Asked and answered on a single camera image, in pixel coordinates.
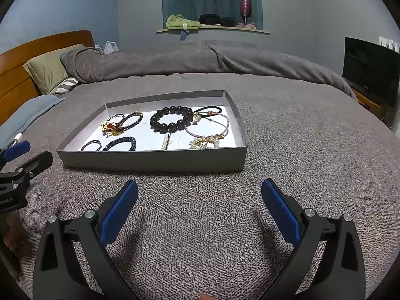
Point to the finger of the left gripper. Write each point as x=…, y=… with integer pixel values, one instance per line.
x=15, y=151
x=29, y=169

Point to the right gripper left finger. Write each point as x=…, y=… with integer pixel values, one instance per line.
x=57, y=273

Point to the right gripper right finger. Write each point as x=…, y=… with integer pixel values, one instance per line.
x=341, y=271

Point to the red gold charm jewelry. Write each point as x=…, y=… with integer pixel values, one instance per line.
x=110, y=128

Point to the clear bangle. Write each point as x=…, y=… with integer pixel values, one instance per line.
x=116, y=118

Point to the pearl bar clip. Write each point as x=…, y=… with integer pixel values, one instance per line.
x=166, y=142

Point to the person's hand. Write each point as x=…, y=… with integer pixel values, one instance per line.
x=12, y=231

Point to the blue pillow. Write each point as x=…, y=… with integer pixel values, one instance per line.
x=25, y=115

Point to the wooden headboard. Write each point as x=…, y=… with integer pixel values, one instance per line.
x=17, y=86

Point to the striped pillow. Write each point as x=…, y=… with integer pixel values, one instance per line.
x=66, y=86

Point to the olive green pillow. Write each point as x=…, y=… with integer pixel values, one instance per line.
x=47, y=70

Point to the grey duvet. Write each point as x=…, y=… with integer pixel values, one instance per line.
x=200, y=224

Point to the white plastic bag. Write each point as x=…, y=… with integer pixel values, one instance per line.
x=109, y=47

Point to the wooden tv stand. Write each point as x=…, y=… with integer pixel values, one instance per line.
x=377, y=110

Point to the grey shallow box tray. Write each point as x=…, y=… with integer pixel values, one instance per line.
x=138, y=148

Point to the black television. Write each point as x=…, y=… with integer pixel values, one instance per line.
x=373, y=69

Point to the green cloth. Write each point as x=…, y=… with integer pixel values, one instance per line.
x=179, y=22

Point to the black cloth on shelf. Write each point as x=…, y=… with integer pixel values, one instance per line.
x=212, y=19

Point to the wooden window shelf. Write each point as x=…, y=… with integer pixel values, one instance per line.
x=216, y=28

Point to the pink item on shelf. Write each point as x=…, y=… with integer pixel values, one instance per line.
x=250, y=26

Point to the pink glass goblet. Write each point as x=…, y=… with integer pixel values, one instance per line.
x=246, y=10

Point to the white wall switch panel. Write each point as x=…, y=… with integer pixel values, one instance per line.
x=389, y=43

